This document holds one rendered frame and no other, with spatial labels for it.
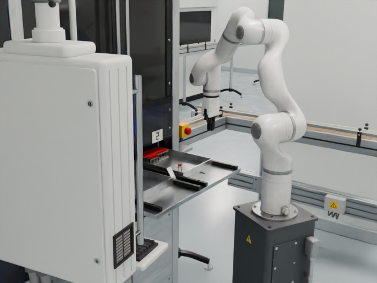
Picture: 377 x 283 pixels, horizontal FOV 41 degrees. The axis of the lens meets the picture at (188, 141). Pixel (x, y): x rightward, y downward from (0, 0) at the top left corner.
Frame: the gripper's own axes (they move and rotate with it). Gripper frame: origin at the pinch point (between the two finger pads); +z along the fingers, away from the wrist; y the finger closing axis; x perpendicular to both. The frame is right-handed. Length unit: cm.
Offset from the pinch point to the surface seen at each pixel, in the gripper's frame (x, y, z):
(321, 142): 28, -82, 23
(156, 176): -11.9, 28.4, 20.2
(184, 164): -13.8, 2.1, 22.1
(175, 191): 3.6, 33.8, 22.4
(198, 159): -10.2, -5.5, 21.0
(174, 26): -28, -8, -47
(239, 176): -28, -85, 58
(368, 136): 54, -85, 15
